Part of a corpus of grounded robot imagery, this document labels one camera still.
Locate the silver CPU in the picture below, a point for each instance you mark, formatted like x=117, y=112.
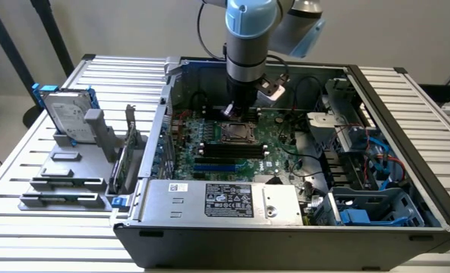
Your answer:
x=66, y=156

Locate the grey disk bay blue clips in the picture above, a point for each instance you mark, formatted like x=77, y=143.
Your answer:
x=377, y=206

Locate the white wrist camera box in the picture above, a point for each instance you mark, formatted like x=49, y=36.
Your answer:
x=272, y=91

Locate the green graphics card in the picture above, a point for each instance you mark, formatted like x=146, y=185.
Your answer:
x=125, y=162

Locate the CPU socket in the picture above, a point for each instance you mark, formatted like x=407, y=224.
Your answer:
x=237, y=133

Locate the black open PC case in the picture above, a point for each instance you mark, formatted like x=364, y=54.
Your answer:
x=270, y=247

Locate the black RAM slots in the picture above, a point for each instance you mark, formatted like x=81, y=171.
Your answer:
x=234, y=150

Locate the blue case latch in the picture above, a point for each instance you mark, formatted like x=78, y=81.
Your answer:
x=117, y=202

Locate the black stand pole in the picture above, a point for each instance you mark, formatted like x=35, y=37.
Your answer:
x=23, y=51

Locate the blue expansion slot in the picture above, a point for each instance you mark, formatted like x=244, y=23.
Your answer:
x=214, y=168

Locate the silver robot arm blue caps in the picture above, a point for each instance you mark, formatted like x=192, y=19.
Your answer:
x=248, y=42

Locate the hard disk blue carrier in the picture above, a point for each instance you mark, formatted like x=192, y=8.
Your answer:
x=67, y=115

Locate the small silver heat sink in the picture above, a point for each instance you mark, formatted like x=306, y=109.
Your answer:
x=264, y=179

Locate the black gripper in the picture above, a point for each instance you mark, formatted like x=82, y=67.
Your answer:
x=244, y=94

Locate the green motherboard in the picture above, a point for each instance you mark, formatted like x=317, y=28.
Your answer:
x=217, y=153

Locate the grey parts rack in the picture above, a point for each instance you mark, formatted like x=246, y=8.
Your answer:
x=103, y=136

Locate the black expansion slot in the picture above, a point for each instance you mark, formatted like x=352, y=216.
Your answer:
x=214, y=161

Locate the silver power supply unit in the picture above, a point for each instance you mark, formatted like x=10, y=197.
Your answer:
x=210, y=202

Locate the metal drive cage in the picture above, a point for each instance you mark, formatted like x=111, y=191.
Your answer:
x=334, y=122

